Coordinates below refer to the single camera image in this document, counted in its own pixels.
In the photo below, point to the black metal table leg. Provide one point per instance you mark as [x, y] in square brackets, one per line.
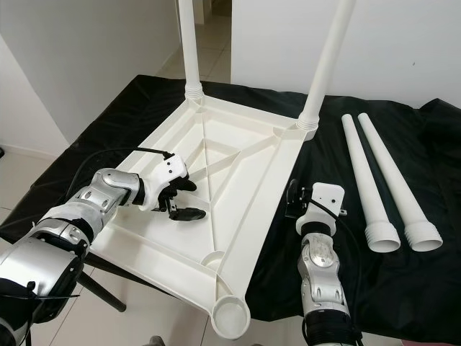
[104, 294]

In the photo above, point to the white plastic table leg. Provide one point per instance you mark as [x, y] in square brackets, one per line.
[392, 173]
[328, 58]
[189, 43]
[366, 180]

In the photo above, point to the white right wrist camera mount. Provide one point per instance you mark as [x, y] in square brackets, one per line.
[325, 196]

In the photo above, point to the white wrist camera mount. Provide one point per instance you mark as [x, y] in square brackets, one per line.
[325, 196]
[171, 171]

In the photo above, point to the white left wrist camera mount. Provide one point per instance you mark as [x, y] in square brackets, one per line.
[171, 171]

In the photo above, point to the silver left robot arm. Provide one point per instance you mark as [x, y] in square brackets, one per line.
[108, 191]

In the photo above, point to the white plastic table top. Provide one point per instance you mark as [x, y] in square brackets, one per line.
[259, 187]

